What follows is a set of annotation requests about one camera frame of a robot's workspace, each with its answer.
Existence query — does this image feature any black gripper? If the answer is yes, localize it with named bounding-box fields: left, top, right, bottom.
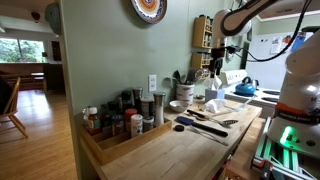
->
left=209, top=46, right=228, bottom=78

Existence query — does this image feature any wide round spice container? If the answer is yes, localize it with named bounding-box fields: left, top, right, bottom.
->
left=140, top=96, right=155, bottom=118

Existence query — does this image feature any dark spice bottle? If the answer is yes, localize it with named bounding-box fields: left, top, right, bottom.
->
left=120, top=89, right=134, bottom=111
left=107, top=96, right=124, bottom=116

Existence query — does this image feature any white plastic spice bottle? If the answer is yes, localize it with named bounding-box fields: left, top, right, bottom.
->
left=130, top=113, right=144, bottom=138

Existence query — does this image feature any red-capped spice bottle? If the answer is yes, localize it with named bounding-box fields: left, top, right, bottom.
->
left=124, top=108, right=138, bottom=133

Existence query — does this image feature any blue-lidded spice jar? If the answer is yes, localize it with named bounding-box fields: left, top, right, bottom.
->
left=111, top=114, right=125, bottom=136

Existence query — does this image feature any dark glass bottle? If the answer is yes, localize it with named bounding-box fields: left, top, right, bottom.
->
left=99, top=103, right=113, bottom=133

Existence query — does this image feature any wooden spice tray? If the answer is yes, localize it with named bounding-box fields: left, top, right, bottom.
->
left=79, top=118, right=173, bottom=166

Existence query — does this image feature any white-capped brown sauce bottle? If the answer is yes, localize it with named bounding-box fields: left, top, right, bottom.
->
left=87, top=106, right=102, bottom=136

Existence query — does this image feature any white tissue sheet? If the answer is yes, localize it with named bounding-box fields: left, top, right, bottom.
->
left=203, top=73, right=223, bottom=90

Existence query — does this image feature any steel kitchen utensil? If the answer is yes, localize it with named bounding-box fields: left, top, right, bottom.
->
left=194, top=68, right=205, bottom=83

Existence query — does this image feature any blue-grey tissue box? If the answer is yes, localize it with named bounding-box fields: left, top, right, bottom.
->
left=204, top=87, right=226, bottom=101

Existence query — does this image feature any blue enamel kettle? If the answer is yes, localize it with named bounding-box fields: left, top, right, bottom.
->
left=234, top=76, right=258, bottom=98

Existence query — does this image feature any crumpled white paper towel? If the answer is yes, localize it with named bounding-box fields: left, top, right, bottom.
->
left=203, top=98, right=228, bottom=114

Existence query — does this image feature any black plastic ladle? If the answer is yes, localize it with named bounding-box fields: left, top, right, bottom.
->
left=172, top=69, right=183, bottom=85

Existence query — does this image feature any white red-striped utensil crock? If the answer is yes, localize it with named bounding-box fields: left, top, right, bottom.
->
left=175, top=83, right=195, bottom=106

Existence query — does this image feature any clear plastic tool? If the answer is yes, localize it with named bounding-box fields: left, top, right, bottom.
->
left=226, top=94, right=258, bottom=113

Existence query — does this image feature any white refrigerator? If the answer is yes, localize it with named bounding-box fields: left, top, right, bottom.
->
left=246, top=31, right=314, bottom=91

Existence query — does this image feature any white ceramic bowl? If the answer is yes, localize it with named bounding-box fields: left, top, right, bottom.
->
left=169, top=99, right=190, bottom=113

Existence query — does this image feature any slotted steel serving spoon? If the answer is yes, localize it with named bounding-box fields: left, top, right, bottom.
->
left=186, top=109, right=239, bottom=128

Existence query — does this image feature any white kitchen stove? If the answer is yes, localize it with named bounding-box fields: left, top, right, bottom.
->
left=219, top=69, right=281, bottom=119

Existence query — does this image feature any white paper on refrigerator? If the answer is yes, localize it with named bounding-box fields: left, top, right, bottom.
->
left=269, top=35, right=283, bottom=55

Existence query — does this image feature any steel fork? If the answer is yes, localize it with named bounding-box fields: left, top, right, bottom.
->
left=186, top=126, right=229, bottom=147

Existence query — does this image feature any tall dark grinder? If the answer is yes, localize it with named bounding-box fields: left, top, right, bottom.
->
left=132, top=87, right=144, bottom=113

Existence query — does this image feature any blue paper on refrigerator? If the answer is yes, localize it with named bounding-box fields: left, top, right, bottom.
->
left=290, top=32, right=307, bottom=53

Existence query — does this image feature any small black-lidded jar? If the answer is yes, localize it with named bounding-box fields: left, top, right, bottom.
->
left=142, top=115, right=155, bottom=133

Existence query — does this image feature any window with greenery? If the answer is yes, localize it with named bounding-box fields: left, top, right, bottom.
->
left=0, top=37, right=46, bottom=64

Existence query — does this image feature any wooden dining chair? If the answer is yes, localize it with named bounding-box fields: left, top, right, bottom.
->
left=0, top=77, right=29, bottom=139

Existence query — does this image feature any wooden wall spice rack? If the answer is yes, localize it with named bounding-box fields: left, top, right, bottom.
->
left=192, top=15, right=215, bottom=50
left=190, top=52, right=213, bottom=73

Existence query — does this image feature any blue-headed black-handled spatula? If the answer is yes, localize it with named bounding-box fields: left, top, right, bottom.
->
left=175, top=115, right=229, bottom=138

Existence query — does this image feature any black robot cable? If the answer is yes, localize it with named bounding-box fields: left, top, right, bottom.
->
left=228, top=0, right=316, bottom=64

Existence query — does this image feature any colourful decorative wall plate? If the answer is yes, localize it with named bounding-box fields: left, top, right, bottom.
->
left=130, top=0, right=168, bottom=24

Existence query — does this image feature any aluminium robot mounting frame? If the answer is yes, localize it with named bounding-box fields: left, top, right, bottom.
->
left=251, top=116, right=320, bottom=180

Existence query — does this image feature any grey wall ornament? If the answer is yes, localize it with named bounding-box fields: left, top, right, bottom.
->
left=44, top=2, right=62, bottom=36

